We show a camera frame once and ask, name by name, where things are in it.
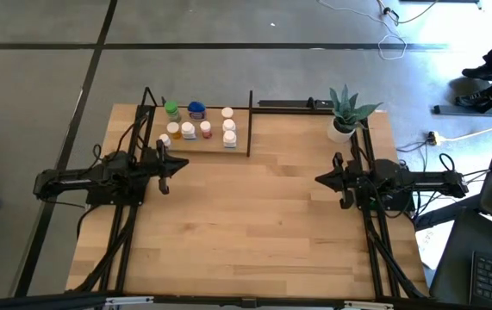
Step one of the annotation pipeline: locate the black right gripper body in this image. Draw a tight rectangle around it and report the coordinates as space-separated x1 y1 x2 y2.
333 152 362 194

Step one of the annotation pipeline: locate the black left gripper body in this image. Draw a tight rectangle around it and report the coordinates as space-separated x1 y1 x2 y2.
141 139 173 178

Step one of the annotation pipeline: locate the green caffeine bottle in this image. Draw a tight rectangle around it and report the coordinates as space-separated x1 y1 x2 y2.
163 101 182 123

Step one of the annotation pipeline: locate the blue cap Tums bottle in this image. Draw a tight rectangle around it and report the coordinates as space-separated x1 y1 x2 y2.
187 101 208 122

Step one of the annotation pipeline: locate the green plant in white pot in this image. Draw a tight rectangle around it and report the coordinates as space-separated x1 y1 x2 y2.
326 84 383 144

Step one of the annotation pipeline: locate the white paper sheet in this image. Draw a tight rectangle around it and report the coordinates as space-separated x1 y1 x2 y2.
414 218 445 271

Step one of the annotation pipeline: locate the black desk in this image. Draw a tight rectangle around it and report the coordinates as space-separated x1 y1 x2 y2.
428 205 492 310

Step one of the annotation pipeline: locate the black crossbar with silver brackets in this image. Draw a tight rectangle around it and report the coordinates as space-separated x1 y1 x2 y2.
0 290 449 310

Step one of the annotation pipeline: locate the person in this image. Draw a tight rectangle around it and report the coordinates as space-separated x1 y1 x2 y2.
452 32 492 109

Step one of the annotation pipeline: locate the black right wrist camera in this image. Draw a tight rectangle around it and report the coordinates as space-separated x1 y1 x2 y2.
339 188 356 211

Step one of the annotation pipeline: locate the wooden shelf black metal frame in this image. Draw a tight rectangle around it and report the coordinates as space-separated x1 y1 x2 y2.
140 86 254 158

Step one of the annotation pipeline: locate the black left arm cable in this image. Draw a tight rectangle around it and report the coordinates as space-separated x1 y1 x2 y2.
91 115 148 164

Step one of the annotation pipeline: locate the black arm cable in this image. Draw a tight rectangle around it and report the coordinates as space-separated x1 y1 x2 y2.
91 115 148 164
438 152 457 173

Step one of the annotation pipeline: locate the black aluminium rail frame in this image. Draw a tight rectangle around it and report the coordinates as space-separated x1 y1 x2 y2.
352 124 430 301
65 171 148 296

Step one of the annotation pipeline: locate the black metal bar bracket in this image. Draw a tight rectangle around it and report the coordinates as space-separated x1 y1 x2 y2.
257 97 335 109

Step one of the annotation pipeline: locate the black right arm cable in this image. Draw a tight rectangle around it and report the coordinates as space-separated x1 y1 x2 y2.
438 152 457 173

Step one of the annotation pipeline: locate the yellow cable with plug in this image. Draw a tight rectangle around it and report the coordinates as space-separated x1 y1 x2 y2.
427 124 492 146

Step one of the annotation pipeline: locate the white floor cable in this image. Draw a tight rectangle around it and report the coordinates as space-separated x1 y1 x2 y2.
315 0 440 62

